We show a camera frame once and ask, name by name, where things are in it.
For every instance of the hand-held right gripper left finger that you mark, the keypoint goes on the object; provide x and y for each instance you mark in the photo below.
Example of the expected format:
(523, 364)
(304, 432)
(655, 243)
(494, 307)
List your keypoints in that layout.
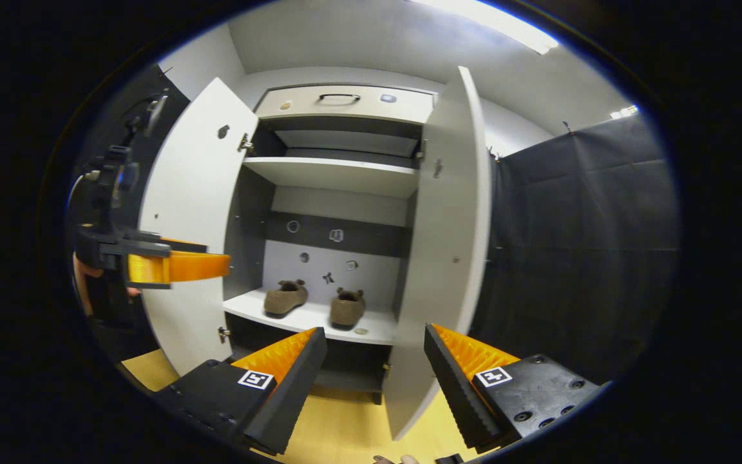
(294, 386)

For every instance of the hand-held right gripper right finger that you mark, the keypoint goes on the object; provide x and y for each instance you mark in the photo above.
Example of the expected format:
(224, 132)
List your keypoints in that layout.
(458, 386)

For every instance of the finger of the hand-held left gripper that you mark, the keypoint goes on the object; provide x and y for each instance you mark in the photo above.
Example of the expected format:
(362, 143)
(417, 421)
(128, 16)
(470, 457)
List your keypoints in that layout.
(184, 266)
(181, 246)

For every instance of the white shoe cabinet door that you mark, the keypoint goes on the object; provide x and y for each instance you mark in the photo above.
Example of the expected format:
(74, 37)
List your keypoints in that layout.
(190, 193)
(445, 258)

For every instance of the brown fuzzy shoe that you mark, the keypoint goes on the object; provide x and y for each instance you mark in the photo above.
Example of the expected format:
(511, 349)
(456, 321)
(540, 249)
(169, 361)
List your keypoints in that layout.
(284, 299)
(348, 309)

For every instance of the white shoe cabinet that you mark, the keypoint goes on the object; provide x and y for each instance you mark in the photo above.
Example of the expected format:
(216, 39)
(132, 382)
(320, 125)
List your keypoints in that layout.
(339, 206)

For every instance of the dark grey cabinet shelf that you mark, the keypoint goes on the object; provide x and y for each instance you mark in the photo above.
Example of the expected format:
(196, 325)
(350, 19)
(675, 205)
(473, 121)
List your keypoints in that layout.
(348, 380)

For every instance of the white cabinet shelf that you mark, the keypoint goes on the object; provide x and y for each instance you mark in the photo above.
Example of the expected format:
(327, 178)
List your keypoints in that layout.
(313, 322)
(332, 175)

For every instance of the metal door hinge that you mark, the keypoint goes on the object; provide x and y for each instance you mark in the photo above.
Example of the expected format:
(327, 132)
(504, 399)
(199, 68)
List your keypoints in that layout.
(245, 143)
(419, 149)
(223, 334)

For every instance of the beige cabinet drawer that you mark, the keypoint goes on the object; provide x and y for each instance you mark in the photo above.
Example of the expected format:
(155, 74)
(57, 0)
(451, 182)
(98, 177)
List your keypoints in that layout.
(306, 106)

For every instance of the person's foot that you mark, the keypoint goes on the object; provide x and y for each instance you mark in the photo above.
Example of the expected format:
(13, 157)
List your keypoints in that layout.
(397, 459)

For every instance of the black backdrop cloth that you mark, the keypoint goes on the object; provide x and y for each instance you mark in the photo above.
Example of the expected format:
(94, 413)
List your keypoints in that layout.
(97, 116)
(583, 245)

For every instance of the small ceiling light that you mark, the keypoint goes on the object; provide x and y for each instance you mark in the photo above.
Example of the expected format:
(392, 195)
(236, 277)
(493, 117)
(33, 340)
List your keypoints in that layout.
(623, 112)

